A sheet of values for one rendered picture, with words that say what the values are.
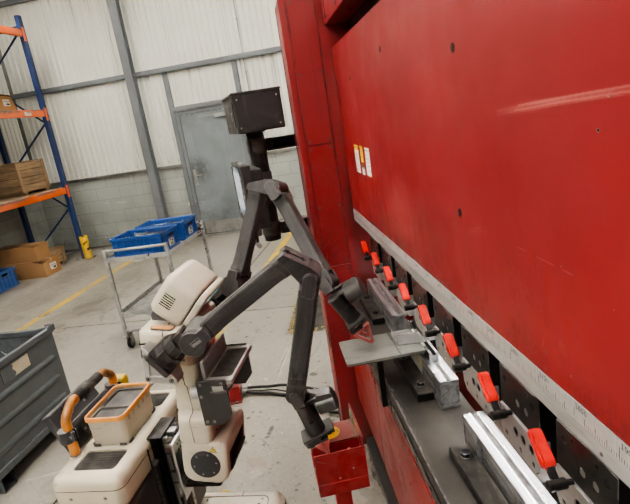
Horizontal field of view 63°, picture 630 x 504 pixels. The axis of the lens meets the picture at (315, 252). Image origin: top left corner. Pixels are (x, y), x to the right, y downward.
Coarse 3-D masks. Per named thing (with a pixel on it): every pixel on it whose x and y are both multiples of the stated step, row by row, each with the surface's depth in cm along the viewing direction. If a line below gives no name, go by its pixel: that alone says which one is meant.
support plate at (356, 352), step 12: (384, 336) 182; (348, 348) 178; (360, 348) 176; (372, 348) 175; (384, 348) 173; (396, 348) 172; (408, 348) 171; (420, 348) 170; (348, 360) 169; (360, 360) 168; (372, 360) 167
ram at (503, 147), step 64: (384, 0) 137; (448, 0) 96; (512, 0) 74; (576, 0) 60; (384, 64) 148; (448, 64) 102; (512, 64) 77; (576, 64) 62; (384, 128) 161; (448, 128) 108; (512, 128) 81; (576, 128) 65; (384, 192) 177; (448, 192) 114; (512, 192) 84; (576, 192) 67; (448, 256) 122; (512, 256) 89; (576, 256) 70; (512, 320) 93; (576, 320) 72; (576, 384) 75
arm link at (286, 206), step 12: (276, 192) 175; (288, 192) 183; (276, 204) 178; (288, 204) 176; (288, 216) 176; (300, 216) 177; (300, 228) 175; (300, 240) 174; (312, 240) 174; (312, 252) 173; (324, 264) 171; (324, 276) 170; (336, 276) 174
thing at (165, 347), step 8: (168, 336) 148; (160, 344) 147; (168, 344) 146; (176, 344) 147; (152, 352) 147; (160, 352) 146; (168, 352) 146; (176, 352) 146; (152, 360) 144; (160, 360) 146; (168, 360) 146; (176, 360) 147; (160, 368) 145; (168, 368) 147
